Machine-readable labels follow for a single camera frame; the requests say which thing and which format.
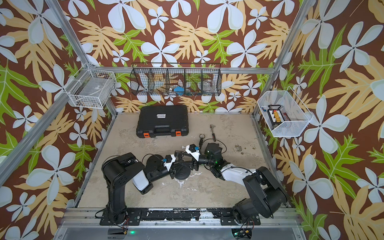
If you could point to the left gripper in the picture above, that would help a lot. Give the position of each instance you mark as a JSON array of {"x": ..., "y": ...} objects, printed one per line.
[{"x": 172, "y": 172}]

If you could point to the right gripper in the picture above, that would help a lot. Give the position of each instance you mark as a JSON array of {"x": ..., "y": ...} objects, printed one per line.
[{"x": 195, "y": 164}]

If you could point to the black stand pole with clip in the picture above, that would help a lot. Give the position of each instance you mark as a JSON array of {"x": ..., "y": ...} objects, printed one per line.
[{"x": 179, "y": 155}]

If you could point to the black round base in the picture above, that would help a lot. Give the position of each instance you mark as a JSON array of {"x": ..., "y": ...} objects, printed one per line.
[
  {"x": 154, "y": 162},
  {"x": 182, "y": 172}
]

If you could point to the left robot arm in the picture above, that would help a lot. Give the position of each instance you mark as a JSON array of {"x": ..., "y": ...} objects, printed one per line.
[{"x": 127, "y": 168}]

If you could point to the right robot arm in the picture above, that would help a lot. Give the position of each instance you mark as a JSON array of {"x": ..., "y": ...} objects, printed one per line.
[{"x": 266, "y": 194}]

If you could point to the black plastic tool case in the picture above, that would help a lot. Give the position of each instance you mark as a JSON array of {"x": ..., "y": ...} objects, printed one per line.
[{"x": 157, "y": 121}]

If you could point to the blue object in basket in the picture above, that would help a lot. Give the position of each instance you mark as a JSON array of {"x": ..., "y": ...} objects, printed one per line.
[{"x": 179, "y": 90}]

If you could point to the screw box in basket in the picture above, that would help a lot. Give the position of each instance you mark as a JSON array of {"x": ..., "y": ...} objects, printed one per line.
[{"x": 275, "y": 114}]

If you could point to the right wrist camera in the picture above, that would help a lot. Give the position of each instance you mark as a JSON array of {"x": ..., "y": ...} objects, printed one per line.
[{"x": 193, "y": 151}]

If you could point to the red handled ratchet wrench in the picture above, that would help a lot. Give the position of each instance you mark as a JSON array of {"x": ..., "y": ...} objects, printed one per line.
[{"x": 213, "y": 133}]

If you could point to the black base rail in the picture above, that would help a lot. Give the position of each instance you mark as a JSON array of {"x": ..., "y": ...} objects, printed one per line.
[{"x": 137, "y": 216}]

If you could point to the black wire basket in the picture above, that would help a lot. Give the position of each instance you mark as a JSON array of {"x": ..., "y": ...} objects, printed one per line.
[{"x": 198, "y": 79}]

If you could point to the white wire basket right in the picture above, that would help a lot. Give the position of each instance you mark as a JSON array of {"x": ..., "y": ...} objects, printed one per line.
[{"x": 295, "y": 112}]

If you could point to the white wire basket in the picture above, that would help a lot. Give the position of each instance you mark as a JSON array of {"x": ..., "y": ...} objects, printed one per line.
[
  {"x": 91, "y": 87},
  {"x": 295, "y": 112}
]

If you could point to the white wire basket left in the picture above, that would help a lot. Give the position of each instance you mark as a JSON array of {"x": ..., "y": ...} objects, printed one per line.
[{"x": 91, "y": 87}]

